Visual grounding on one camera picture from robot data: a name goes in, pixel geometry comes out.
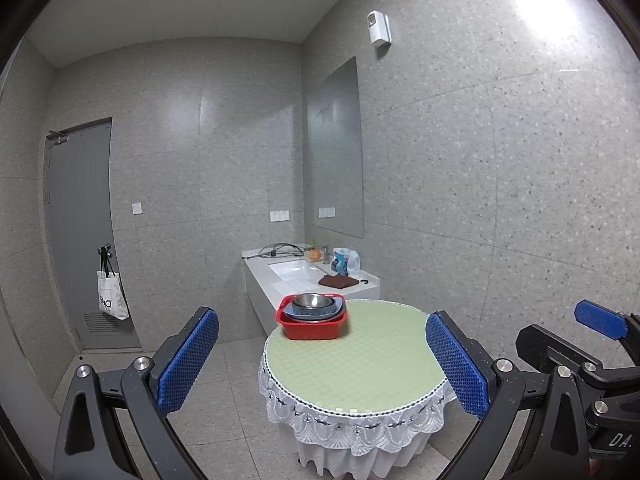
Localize clear plastic bag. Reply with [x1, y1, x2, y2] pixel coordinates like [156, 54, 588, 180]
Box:
[332, 247, 362, 276]

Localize large steel bowl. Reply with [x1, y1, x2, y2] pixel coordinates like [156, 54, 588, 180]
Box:
[291, 292, 337, 311]

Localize white sink counter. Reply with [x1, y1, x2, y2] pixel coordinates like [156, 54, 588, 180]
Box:
[241, 245, 381, 336]

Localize grey door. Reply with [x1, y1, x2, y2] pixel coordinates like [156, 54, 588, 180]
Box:
[44, 117, 143, 351]

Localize wall mirror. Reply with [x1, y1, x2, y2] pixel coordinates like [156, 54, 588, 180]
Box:
[306, 56, 364, 239]

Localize white tote bag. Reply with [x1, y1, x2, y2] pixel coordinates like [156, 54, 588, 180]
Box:
[97, 245, 130, 321]

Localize metal bowls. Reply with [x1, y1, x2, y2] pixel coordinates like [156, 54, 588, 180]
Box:
[283, 297, 346, 323]

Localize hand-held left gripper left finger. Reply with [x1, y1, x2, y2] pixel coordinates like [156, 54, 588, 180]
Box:
[52, 306, 220, 480]

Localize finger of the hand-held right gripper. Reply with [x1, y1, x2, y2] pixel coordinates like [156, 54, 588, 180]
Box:
[516, 324, 640, 411]
[574, 300, 640, 366]

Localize black cable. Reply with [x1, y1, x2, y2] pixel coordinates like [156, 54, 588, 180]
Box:
[243, 243, 313, 260]

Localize white sink basin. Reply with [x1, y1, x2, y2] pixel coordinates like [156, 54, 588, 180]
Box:
[268, 260, 326, 282]

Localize round table with green cloth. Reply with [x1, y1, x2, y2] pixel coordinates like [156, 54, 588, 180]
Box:
[258, 299, 457, 480]

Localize brown cloth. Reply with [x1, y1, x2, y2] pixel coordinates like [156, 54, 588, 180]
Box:
[318, 273, 359, 290]

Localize red plastic basin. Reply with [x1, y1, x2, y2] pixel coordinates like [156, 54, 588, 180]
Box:
[276, 294, 349, 342]

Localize white wall dispenser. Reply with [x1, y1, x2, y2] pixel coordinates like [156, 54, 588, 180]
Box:
[366, 10, 392, 50]

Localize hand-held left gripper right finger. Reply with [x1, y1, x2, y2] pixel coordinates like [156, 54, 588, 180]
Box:
[425, 310, 598, 480]

